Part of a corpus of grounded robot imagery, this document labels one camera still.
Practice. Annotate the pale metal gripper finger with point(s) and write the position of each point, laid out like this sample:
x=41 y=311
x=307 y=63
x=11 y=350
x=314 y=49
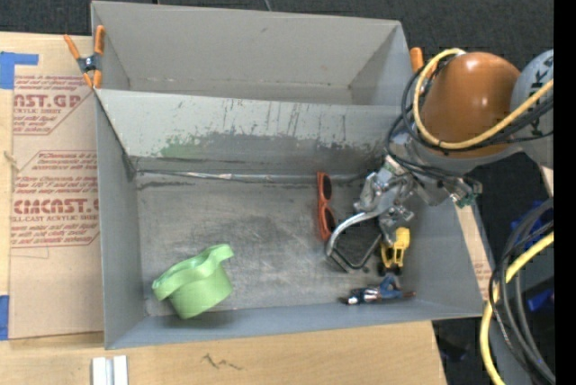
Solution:
x=330 y=241
x=390 y=219

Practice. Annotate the black flat rectangle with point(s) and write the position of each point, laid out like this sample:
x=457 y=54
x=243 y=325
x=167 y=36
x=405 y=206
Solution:
x=360 y=246

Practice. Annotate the yellow toy vehicle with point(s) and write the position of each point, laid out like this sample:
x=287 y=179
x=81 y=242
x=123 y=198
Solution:
x=395 y=252

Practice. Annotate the orange sunglasses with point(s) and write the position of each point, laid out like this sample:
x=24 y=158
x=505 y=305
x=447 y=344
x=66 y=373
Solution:
x=325 y=205

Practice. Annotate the blue toy figure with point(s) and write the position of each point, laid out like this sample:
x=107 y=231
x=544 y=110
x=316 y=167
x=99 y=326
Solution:
x=382 y=292

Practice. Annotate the grey metal bin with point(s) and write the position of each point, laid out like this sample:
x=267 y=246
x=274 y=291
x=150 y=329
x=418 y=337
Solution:
x=234 y=212

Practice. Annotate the green plastic cup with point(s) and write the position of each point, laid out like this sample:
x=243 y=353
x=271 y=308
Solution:
x=193 y=284

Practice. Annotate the brown cardboard board red print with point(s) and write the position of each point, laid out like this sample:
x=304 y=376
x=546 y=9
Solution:
x=54 y=275

